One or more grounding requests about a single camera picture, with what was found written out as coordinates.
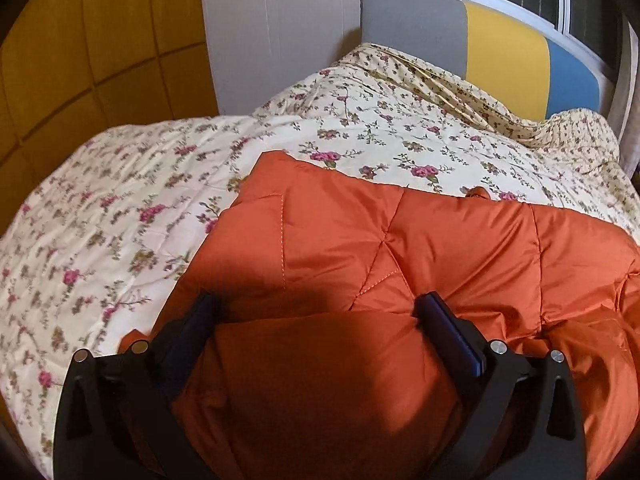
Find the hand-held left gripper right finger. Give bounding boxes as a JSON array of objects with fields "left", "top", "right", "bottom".
[{"left": 412, "top": 292, "right": 587, "bottom": 480}]

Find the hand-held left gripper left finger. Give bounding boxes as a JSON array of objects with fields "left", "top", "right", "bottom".
[{"left": 52, "top": 291, "right": 221, "bottom": 480}]

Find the orange quilted jacket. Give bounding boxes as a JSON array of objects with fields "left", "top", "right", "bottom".
[{"left": 117, "top": 150, "right": 640, "bottom": 480}]

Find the floral bed quilt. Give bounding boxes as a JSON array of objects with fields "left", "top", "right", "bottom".
[{"left": 0, "top": 42, "right": 640, "bottom": 466}]

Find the grey yellow blue headboard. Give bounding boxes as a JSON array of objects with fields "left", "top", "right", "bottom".
[{"left": 361, "top": 0, "right": 603, "bottom": 123}]

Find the yellow wooden wardrobe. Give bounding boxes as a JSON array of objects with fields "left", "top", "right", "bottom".
[{"left": 0, "top": 0, "right": 221, "bottom": 236}]

